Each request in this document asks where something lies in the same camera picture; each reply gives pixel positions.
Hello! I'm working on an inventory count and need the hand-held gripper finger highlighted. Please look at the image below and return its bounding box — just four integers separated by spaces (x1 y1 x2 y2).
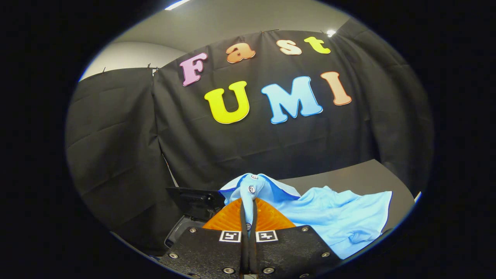
159 198 248 279
248 198 343 279

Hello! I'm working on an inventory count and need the light blue polo shirt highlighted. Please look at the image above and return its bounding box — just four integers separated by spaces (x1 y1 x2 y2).
218 173 393 259

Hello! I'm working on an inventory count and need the dark glass washing machine lid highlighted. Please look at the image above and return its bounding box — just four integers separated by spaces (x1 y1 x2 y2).
166 187 226 222

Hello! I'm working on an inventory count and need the black backdrop cloth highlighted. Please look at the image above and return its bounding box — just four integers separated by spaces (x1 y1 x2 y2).
65 19 434 256

